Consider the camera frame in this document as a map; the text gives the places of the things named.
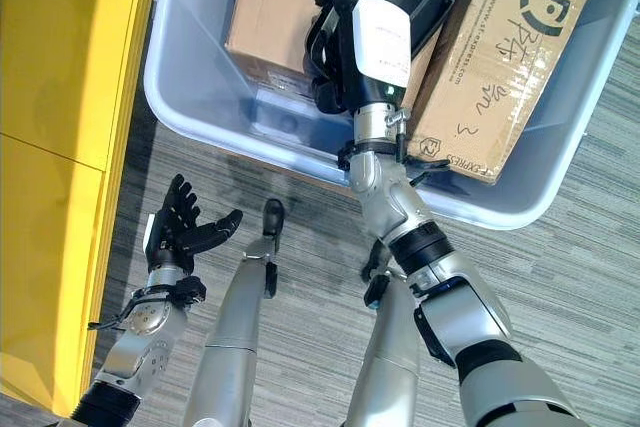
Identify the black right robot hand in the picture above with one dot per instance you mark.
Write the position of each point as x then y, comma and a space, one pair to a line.
372, 42

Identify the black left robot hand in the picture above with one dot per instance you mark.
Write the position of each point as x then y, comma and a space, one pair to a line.
176, 233

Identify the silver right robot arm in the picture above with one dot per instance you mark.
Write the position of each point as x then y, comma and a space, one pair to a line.
440, 277

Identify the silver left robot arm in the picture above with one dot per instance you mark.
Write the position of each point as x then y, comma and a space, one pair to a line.
132, 342

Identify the translucent plastic storage box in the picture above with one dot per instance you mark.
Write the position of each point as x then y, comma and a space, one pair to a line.
320, 112

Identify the plain brown cardboard box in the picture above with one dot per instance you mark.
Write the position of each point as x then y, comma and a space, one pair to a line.
272, 12

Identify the printed cardboard shipping box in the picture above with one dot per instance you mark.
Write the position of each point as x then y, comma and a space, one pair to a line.
495, 67

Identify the yellow metal shelf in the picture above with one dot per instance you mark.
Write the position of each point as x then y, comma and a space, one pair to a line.
60, 97

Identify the dark left robot foot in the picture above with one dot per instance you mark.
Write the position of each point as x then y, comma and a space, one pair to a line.
272, 217

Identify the dark robot foot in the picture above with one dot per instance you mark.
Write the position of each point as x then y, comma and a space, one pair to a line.
376, 259
272, 217

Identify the dark right robot foot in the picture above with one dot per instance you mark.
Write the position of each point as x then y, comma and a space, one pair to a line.
376, 259

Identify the silver right robot leg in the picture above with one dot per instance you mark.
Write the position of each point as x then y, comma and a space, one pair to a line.
387, 362

